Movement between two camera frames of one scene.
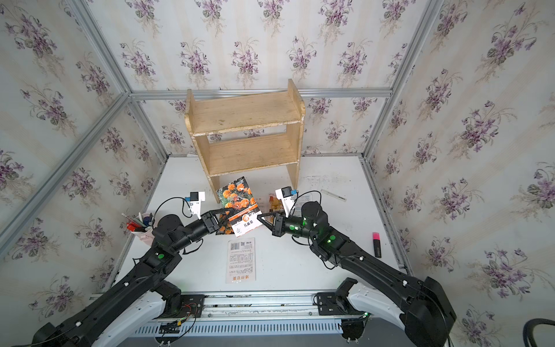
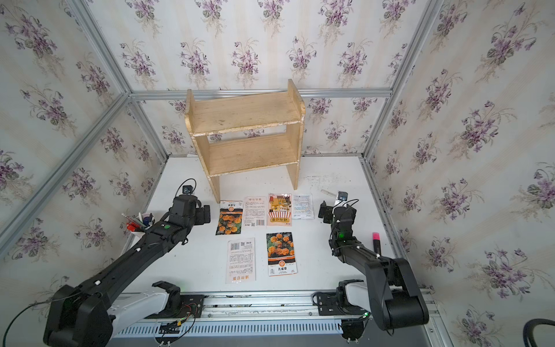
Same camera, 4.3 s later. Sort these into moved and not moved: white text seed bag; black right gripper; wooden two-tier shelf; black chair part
Moved: black right gripper
Not moved: wooden two-tier shelf; white text seed bag; black chair part
